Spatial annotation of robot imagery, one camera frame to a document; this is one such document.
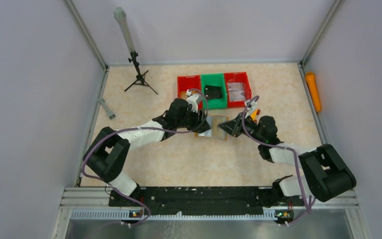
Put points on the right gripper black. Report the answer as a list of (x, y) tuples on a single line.
[(240, 124)]

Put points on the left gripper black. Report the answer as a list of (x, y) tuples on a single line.
[(201, 123)]

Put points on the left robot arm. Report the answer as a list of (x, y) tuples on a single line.
[(107, 154)]

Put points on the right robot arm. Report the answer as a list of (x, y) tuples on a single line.
[(321, 171)]

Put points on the black card in green bin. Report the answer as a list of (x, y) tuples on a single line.
[(213, 92)]

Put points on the silver VIP cards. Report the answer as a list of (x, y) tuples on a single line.
[(236, 92)]

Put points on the red bin with cards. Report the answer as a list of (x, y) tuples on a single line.
[(238, 77)]

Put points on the yellow toy brick car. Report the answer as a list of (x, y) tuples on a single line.
[(254, 113)]

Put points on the red bin left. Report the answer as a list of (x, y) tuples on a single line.
[(193, 82)]

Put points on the green plastic bin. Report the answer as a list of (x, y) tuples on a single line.
[(215, 80)]

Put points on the orange flashlight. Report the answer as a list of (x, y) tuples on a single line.
[(311, 83)]

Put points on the black tripod with grey tube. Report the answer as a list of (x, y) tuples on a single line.
[(121, 18)]

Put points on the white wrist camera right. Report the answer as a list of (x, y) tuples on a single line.
[(251, 107)]

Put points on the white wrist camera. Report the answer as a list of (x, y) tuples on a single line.
[(251, 107), (194, 99)]

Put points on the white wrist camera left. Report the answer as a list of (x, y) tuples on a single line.
[(194, 99)]

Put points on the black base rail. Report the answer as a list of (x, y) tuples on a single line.
[(206, 201)]

